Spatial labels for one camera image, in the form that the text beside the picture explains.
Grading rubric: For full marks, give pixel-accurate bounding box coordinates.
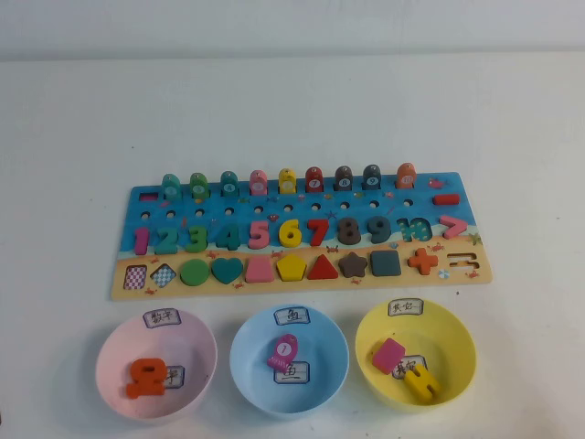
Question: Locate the grey wooden fish nine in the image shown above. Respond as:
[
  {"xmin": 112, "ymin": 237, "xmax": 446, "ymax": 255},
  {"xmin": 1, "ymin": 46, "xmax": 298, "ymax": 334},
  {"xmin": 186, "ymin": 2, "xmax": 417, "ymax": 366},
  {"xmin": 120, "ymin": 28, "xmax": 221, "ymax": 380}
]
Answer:
[{"xmin": 362, "ymin": 164, "xmax": 382, "ymax": 191}]

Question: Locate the paper label inside blue bowl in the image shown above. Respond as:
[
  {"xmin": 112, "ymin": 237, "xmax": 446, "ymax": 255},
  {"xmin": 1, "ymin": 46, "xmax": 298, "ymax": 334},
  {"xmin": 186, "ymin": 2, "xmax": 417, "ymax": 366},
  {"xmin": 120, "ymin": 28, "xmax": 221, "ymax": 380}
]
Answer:
[{"xmin": 273, "ymin": 359, "xmax": 313, "ymax": 384}]

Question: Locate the yellow wooden equals sign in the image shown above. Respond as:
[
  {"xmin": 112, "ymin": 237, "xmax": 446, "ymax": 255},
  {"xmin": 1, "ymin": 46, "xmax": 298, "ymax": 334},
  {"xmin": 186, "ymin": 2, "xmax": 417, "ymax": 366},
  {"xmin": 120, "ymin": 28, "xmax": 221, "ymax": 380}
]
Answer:
[{"xmin": 403, "ymin": 368, "xmax": 442, "ymax": 406}]

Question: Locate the teal wooden heart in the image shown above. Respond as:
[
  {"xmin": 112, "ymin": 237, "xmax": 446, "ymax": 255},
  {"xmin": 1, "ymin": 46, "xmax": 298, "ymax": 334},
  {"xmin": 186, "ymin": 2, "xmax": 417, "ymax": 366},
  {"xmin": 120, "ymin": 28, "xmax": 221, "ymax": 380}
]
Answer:
[{"xmin": 210, "ymin": 257, "xmax": 243, "ymax": 285}]

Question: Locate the paper label inside pink bowl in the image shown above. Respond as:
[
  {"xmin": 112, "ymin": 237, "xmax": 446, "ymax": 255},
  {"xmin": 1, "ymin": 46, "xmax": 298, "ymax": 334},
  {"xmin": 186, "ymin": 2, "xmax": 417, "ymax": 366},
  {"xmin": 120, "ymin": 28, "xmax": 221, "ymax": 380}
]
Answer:
[{"xmin": 165, "ymin": 365, "xmax": 186, "ymax": 390}]

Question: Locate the orange wooden plus sign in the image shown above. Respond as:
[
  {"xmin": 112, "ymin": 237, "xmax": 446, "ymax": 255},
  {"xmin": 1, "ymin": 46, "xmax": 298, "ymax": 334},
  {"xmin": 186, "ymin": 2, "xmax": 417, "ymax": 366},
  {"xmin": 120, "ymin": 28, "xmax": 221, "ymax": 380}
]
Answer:
[{"xmin": 407, "ymin": 249, "xmax": 440, "ymax": 276}]

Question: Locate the yellow wooden pentagon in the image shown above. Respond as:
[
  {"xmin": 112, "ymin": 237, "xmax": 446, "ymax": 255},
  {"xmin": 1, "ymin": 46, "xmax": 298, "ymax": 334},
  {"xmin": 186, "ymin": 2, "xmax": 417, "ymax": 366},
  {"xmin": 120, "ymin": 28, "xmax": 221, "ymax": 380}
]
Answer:
[{"xmin": 275, "ymin": 255, "xmax": 307, "ymax": 283}]

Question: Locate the pink wooden greater-than sign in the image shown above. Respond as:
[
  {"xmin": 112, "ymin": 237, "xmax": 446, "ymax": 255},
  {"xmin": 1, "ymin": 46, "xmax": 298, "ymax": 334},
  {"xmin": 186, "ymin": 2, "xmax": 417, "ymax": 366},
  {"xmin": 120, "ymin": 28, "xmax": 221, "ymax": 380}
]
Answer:
[{"xmin": 440, "ymin": 215, "xmax": 468, "ymax": 241}]

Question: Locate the teal wooden fish four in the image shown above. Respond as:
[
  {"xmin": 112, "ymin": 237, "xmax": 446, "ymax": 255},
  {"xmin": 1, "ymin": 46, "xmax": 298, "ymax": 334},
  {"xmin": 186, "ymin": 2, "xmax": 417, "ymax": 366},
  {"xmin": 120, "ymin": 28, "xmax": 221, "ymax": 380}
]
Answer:
[{"xmin": 219, "ymin": 171, "xmax": 239, "ymax": 198}]

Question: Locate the yellow plastic bowl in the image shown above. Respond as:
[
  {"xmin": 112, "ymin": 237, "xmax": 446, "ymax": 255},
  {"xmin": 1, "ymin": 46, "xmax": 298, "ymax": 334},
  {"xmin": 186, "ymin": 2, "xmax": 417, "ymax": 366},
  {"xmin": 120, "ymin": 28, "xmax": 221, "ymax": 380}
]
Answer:
[{"xmin": 355, "ymin": 298, "xmax": 478, "ymax": 415}]

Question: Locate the orange wooden number ten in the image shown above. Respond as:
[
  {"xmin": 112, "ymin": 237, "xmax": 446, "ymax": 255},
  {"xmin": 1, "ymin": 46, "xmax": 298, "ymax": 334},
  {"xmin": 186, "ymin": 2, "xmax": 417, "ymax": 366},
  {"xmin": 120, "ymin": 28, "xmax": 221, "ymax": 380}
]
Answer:
[{"xmin": 125, "ymin": 358, "xmax": 167, "ymax": 397}]

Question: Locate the paper label on pink bowl rim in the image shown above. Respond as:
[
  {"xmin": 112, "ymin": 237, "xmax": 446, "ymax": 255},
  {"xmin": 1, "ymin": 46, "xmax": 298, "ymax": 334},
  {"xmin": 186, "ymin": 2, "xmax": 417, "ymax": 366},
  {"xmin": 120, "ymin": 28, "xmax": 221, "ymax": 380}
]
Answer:
[{"xmin": 143, "ymin": 308, "xmax": 183, "ymax": 329}]

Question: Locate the teal wooden number two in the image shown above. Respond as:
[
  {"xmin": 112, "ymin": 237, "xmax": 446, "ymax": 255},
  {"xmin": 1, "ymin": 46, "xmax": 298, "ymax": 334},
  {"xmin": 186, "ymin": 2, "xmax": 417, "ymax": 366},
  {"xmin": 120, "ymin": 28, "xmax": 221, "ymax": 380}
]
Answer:
[{"xmin": 154, "ymin": 227, "xmax": 178, "ymax": 256}]

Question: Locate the paper label on yellow bowl rim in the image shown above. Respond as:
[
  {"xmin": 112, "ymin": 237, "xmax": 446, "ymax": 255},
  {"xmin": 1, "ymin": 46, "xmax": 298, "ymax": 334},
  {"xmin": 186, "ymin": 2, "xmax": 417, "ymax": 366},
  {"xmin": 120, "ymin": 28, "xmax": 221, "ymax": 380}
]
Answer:
[{"xmin": 388, "ymin": 299, "xmax": 426, "ymax": 317}]

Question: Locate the red wooden triangle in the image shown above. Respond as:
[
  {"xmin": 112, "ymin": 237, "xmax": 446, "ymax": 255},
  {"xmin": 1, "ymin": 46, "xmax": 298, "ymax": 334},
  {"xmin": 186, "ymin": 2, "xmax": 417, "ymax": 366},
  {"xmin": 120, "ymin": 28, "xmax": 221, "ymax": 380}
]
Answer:
[{"xmin": 306, "ymin": 254, "xmax": 340, "ymax": 281}]

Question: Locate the green wooden circle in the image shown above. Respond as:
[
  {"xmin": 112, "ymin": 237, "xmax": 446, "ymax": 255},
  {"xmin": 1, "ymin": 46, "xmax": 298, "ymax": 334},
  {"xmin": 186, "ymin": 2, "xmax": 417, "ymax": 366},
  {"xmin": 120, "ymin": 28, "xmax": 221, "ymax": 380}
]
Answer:
[{"xmin": 179, "ymin": 258, "xmax": 211, "ymax": 286}]

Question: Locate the pink wooden fish five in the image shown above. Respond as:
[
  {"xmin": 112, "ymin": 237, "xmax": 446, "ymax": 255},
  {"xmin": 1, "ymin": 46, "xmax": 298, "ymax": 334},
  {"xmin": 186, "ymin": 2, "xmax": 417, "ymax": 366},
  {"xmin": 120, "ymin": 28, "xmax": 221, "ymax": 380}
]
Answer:
[{"xmin": 249, "ymin": 169, "xmax": 269, "ymax": 197}]

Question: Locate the brown wooden star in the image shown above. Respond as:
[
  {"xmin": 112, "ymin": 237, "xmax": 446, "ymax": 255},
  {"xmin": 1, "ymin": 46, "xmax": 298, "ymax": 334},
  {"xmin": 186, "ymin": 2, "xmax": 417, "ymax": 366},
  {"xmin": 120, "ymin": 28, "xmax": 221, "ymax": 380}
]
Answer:
[{"xmin": 338, "ymin": 252, "xmax": 369, "ymax": 279}]

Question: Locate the magenta wooden fish one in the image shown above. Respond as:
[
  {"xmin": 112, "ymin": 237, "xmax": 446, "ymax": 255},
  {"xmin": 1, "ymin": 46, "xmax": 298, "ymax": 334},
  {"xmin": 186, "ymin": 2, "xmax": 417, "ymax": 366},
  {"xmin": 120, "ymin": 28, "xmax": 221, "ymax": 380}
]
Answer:
[{"xmin": 266, "ymin": 335, "xmax": 301, "ymax": 369}]

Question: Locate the pink plastic bowl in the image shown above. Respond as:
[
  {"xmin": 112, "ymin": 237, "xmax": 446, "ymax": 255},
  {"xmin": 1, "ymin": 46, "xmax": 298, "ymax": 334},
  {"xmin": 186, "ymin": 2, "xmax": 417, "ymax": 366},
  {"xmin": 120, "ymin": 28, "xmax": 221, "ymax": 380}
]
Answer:
[{"xmin": 94, "ymin": 311, "xmax": 218, "ymax": 421}]

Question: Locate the pink wooden rhombus block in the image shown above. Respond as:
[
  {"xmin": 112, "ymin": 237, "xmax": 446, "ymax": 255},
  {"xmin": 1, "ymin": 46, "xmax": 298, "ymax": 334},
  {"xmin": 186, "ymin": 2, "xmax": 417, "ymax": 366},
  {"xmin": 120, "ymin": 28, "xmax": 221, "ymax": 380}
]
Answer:
[{"xmin": 371, "ymin": 337, "xmax": 407, "ymax": 377}]

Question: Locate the green wooden fish three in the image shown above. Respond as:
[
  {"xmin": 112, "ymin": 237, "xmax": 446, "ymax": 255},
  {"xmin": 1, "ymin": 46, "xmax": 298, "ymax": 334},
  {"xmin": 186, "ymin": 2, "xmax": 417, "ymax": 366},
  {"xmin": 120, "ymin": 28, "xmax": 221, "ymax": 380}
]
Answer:
[{"xmin": 189, "ymin": 172, "xmax": 210, "ymax": 200}]

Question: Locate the orange wooden fish ten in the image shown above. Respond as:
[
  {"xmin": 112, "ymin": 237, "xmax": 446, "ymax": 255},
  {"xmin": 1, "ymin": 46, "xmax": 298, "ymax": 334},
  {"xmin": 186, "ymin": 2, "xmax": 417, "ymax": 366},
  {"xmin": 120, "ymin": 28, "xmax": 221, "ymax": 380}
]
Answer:
[{"xmin": 396, "ymin": 162, "xmax": 417, "ymax": 189}]

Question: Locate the green wooden number three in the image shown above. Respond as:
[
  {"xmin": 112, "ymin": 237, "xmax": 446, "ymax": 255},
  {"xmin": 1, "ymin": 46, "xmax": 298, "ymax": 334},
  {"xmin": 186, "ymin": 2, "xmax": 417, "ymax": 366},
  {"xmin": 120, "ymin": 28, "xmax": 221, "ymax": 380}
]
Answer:
[{"xmin": 185, "ymin": 224, "xmax": 207, "ymax": 253}]

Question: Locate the pink wooden trapezoid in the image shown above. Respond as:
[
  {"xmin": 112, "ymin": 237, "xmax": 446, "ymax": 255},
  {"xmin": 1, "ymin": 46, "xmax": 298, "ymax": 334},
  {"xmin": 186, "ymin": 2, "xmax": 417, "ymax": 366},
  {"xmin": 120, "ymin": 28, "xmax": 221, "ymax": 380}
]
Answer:
[{"xmin": 244, "ymin": 257, "xmax": 276, "ymax": 284}]

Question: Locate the blue plastic bowl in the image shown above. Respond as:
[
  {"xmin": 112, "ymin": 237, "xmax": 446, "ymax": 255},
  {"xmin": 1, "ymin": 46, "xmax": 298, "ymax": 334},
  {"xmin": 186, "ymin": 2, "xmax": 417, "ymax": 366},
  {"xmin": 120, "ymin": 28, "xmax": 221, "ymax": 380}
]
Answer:
[{"xmin": 229, "ymin": 305, "xmax": 351, "ymax": 421}]

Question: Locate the grey wooden number nine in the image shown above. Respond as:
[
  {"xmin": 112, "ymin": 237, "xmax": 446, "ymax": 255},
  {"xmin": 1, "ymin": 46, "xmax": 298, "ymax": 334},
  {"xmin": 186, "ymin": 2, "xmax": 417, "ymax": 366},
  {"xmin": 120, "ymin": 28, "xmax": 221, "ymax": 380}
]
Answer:
[{"xmin": 367, "ymin": 216, "xmax": 393, "ymax": 245}]

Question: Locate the yellow wooden number six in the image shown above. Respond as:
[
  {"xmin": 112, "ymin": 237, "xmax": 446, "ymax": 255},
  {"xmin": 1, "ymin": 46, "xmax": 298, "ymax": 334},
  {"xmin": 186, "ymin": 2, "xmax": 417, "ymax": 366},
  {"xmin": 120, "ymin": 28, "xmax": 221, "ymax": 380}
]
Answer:
[{"xmin": 278, "ymin": 219, "xmax": 303, "ymax": 249}]

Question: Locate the red wooden number seven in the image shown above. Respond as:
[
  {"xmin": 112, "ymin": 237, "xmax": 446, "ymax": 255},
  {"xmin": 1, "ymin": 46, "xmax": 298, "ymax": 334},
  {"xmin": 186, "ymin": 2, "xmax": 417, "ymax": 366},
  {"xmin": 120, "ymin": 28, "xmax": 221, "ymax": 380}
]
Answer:
[{"xmin": 305, "ymin": 219, "xmax": 331, "ymax": 248}]

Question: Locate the paper label inside yellow bowl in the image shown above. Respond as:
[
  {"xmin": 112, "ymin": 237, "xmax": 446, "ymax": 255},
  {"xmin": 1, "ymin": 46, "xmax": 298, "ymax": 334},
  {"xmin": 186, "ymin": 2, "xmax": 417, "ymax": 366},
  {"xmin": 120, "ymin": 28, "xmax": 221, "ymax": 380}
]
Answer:
[{"xmin": 391, "ymin": 354, "xmax": 429, "ymax": 380}]

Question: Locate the paper label on blue bowl rim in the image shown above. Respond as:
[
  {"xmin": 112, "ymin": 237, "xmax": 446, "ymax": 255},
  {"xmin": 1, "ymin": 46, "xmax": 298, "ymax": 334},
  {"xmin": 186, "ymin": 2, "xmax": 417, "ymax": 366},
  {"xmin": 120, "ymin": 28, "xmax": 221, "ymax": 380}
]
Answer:
[{"xmin": 273, "ymin": 305, "xmax": 313, "ymax": 327}]

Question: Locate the red wooden fish seven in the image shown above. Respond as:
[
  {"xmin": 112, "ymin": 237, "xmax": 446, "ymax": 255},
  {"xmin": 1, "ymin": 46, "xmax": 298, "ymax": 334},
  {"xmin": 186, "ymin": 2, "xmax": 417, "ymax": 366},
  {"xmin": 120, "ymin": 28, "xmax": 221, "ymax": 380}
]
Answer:
[{"xmin": 304, "ymin": 166, "xmax": 324, "ymax": 193}]

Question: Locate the teal wooden number four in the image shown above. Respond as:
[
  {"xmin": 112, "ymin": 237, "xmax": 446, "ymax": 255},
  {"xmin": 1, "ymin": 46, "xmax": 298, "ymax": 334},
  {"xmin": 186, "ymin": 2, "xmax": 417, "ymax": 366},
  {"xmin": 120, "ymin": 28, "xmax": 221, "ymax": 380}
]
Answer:
[{"xmin": 214, "ymin": 223, "xmax": 240, "ymax": 251}]

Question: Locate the brown wooden fish eight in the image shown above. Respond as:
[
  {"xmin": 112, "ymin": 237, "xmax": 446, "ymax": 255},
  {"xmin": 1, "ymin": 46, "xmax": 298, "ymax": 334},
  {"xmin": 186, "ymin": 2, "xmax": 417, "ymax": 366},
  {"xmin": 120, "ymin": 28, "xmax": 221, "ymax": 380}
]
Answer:
[{"xmin": 334, "ymin": 165, "xmax": 354, "ymax": 192}]

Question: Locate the teal wooden fish two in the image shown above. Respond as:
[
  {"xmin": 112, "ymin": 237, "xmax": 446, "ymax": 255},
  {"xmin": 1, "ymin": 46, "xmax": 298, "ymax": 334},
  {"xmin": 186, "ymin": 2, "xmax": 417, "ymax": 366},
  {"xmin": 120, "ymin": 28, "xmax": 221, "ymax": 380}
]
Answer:
[{"xmin": 161, "ymin": 173, "xmax": 183, "ymax": 201}]

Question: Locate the ocean print wooden puzzle board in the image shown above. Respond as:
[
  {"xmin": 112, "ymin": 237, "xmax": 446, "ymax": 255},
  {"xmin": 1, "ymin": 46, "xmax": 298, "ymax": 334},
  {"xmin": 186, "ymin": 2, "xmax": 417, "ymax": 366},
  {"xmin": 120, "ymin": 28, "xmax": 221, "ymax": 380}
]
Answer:
[{"xmin": 109, "ymin": 171, "xmax": 495, "ymax": 302}]

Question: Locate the pink wooden number five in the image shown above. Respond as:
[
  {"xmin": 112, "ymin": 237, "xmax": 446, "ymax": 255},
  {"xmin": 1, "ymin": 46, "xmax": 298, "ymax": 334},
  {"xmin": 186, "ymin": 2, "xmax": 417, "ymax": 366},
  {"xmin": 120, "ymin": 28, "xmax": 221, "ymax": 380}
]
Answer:
[{"xmin": 248, "ymin": 220, "xmax": 271, "ymax": 250}]

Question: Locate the brown wooden number eight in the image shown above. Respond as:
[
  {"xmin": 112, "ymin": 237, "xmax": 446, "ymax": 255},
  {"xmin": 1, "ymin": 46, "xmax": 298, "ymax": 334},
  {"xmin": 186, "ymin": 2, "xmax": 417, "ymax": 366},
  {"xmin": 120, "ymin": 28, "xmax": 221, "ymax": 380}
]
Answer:
[{"xmin": 336, "ymin": 216, "xmax": 362, "ymax": 246}]

